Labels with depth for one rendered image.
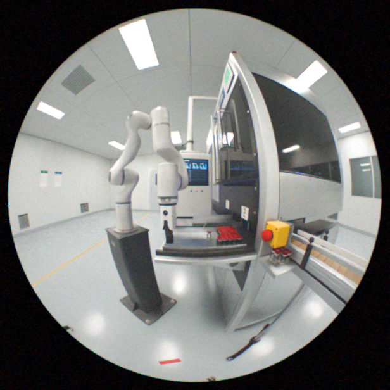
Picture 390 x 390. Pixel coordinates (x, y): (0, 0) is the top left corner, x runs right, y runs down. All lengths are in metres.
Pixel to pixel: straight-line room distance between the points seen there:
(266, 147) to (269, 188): 0.15
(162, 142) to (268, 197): 0.45
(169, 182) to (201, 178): 0.97
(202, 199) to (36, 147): 5.34
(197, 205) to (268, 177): 1.08
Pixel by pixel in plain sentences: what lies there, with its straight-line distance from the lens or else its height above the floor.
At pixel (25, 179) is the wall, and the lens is 4.99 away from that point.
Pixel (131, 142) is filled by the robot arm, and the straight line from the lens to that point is 0.77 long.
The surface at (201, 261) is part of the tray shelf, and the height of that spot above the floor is 0.88.
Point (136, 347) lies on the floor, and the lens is 1.22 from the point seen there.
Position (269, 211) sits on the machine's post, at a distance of 0.46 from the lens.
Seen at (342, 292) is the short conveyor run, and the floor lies 0.90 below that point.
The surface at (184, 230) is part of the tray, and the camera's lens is 0.73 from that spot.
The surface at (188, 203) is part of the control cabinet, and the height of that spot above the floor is 0.97.
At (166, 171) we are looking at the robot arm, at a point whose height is 1.20.
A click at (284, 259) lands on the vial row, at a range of 0.47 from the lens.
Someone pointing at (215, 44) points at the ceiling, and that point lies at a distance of 1.92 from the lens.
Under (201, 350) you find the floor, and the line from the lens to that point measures 1.16.
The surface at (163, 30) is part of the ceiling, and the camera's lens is 1.86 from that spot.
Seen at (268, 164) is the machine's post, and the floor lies 1.23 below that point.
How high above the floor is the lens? 1.14
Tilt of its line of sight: 3 degrees down
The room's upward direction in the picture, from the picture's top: straight up
